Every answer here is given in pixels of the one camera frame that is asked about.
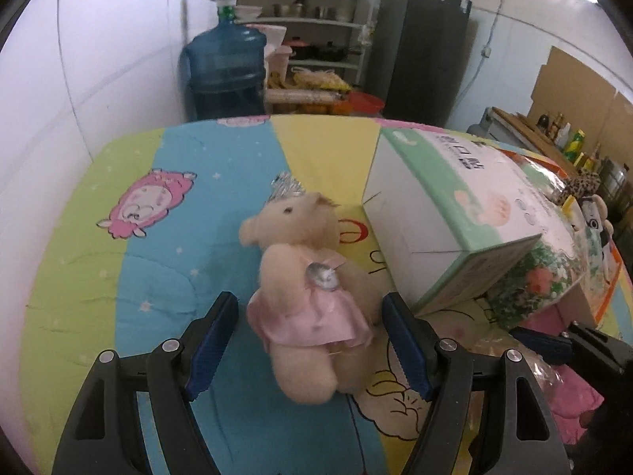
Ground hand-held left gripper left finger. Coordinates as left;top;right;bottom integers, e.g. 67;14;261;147
52;291;241;475

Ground black white plush toy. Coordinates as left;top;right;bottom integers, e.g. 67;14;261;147
574;195;614;238

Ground pink white plastic container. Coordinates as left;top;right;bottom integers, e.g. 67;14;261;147
267;44;294;77

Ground colourful cartoon printed blanket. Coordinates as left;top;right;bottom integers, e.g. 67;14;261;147
20;114;633;475

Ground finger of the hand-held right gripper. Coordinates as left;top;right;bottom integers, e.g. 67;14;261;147
511;323;633;374

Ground wooden boards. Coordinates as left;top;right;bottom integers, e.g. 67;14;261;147
477;106;579;169

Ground pink cloth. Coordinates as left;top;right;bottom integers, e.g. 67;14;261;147
519;317;604;443

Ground dark grey fridge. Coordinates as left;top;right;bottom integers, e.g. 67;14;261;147
368;0;473;127

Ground black wok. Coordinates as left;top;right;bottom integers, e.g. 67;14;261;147
314;42;354;63

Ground white metal shelf rack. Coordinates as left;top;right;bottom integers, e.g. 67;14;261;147
232;0;377;90

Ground red plastic basin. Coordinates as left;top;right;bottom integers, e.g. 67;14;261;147
346;91;385;114

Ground yellow green bottle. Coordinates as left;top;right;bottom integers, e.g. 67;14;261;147
564;129;587;159

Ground teddy bear pink dress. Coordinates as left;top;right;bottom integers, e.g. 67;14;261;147
239;171;391;405

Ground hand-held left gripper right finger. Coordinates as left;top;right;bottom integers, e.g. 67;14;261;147
381;291;572;475

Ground floral tissue pack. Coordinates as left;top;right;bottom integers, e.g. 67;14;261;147
475;151;601;332

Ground red lid cooking pot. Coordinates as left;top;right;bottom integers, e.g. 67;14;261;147
289;37;317;60

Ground leopard print scrunchie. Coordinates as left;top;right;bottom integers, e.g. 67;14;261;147
556;168;601;206

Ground blue water jug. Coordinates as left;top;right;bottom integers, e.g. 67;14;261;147
179;6;268;122

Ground green white tissue box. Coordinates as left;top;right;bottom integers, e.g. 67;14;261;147
361;126;545;317

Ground brown cardboard sheets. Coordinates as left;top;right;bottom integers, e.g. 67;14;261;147
531;46;633;134

